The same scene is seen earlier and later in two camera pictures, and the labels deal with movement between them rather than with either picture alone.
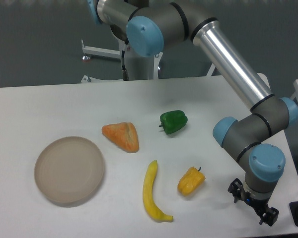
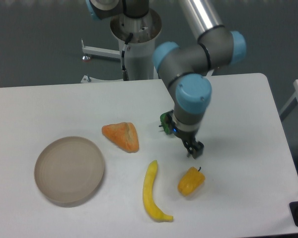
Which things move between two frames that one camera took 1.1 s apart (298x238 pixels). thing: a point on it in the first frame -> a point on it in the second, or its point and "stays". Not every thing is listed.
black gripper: [270, 214] -> [194, 148]
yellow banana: [150, 205] stays
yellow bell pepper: [190, 181] stays
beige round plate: [69, 170] stays
